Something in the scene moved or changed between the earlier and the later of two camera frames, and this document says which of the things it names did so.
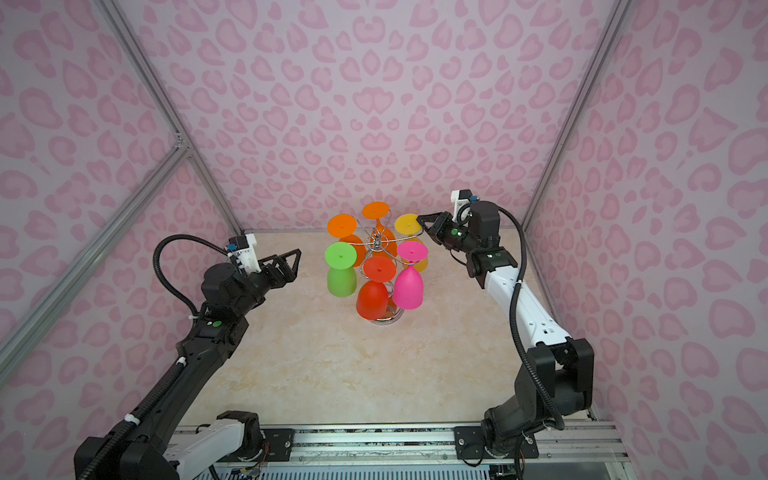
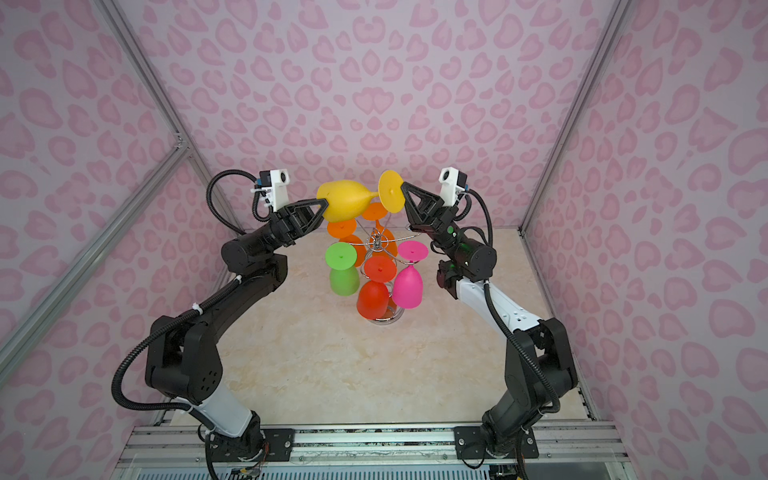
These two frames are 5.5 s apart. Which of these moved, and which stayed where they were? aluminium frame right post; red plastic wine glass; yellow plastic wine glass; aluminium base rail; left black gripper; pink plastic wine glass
Moved: yellow plastic wine glass; left black gripper
Stayed: aluminium base rail; aluminium frame right post; pink plastic wine glass; red plastic wine glass
